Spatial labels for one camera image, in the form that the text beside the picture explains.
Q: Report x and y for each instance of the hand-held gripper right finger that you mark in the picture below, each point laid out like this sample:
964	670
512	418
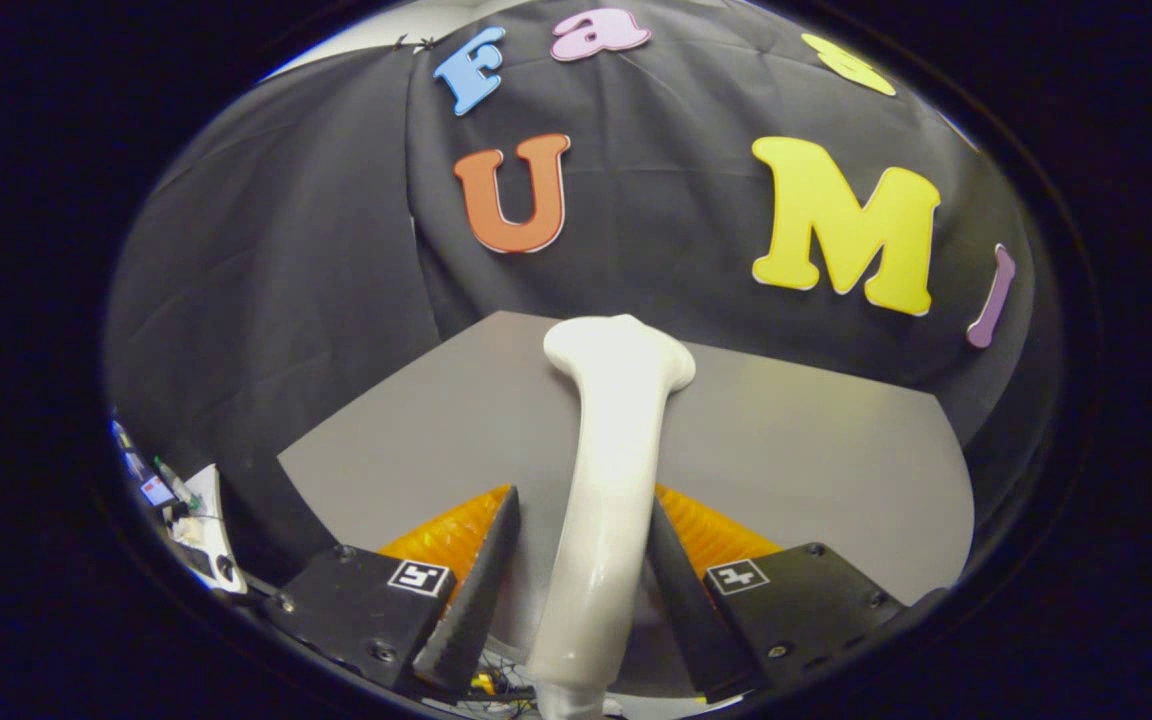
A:
696	630

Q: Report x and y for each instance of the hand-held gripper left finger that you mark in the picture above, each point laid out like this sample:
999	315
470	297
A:
481	610

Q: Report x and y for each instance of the grey cabinet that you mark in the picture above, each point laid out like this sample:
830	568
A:
436	440

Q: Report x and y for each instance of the black backdrop cloth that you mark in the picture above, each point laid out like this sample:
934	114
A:
656	230

